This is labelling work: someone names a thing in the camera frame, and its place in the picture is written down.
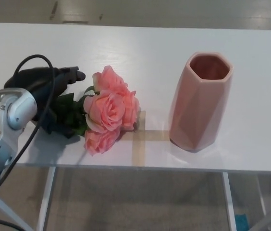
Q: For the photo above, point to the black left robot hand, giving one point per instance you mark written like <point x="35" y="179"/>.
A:
<point x="34" y="78"/>

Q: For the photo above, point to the pink rose bouquet green stems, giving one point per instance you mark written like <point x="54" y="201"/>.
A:
<point x="106" y="113"/>

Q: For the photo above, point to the pink faceted ceramic vase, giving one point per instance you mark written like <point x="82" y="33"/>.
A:
<point x="198" y="113"/>

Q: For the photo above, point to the white table leg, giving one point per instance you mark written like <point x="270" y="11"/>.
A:
<point x="229" y="204"/>
<point x="45" y="199"/>

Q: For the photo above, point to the beige tape strip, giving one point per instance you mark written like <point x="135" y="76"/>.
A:
<point x="138" y="154"/>

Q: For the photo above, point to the light blue metal bar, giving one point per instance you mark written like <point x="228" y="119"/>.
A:
<point x="8" y="213"/>

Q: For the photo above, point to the teal object on floor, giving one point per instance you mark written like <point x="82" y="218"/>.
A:
<point x="240" y="222"/>

